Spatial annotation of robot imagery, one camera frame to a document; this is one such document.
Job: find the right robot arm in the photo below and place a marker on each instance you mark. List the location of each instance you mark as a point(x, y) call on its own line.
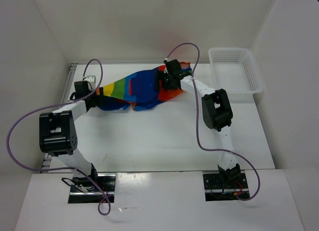
point(213, 106)

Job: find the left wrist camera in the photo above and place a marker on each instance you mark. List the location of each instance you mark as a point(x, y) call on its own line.
point(91, 81)

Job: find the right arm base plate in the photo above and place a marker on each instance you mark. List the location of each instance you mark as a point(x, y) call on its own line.
point(215, 190)

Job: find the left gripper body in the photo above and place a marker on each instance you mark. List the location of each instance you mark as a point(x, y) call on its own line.
point(93, 98)

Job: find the white plastic basket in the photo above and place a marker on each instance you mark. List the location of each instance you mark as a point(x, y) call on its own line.
point(235, 70)

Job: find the rainbow striped shorts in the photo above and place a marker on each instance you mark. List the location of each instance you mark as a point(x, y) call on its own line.
point(140, 90)

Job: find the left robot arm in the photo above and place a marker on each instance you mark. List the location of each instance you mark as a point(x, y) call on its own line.
point(58, 138)

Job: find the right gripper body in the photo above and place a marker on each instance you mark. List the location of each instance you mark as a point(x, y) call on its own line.
point(166, 81)

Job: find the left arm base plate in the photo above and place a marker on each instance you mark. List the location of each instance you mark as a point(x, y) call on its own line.
point(106, 188)

